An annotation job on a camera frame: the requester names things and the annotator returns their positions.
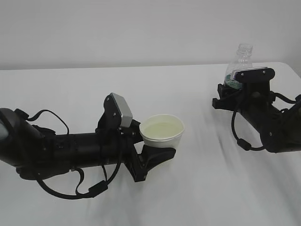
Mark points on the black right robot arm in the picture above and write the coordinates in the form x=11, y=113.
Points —
x=276, y=118

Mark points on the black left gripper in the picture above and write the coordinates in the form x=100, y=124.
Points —
x=151, y=156

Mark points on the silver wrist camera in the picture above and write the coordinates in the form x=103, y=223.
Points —
x=124, y=110
x=253, y=75

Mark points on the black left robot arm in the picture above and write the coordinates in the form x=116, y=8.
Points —
x=112, y=142

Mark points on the clear green-label water bottle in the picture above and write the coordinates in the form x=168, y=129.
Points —
x=242, y=60

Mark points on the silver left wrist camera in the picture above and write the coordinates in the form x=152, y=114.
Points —
x=124, y=110

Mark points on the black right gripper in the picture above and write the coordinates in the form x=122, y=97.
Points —
x=252, y=100

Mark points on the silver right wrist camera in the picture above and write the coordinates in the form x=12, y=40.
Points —
x=253, y=75

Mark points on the white paper cup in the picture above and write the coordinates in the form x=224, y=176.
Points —
x=162, y=131

